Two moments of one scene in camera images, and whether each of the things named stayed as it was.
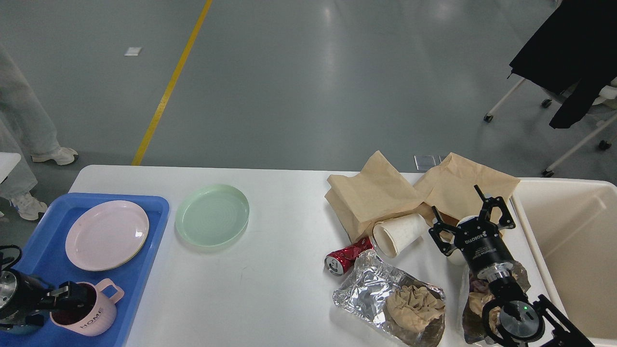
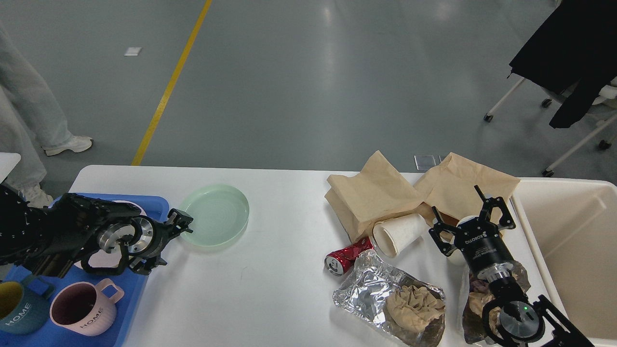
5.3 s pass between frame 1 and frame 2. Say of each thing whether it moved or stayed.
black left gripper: moved
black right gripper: stayed
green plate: stayed
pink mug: stayed
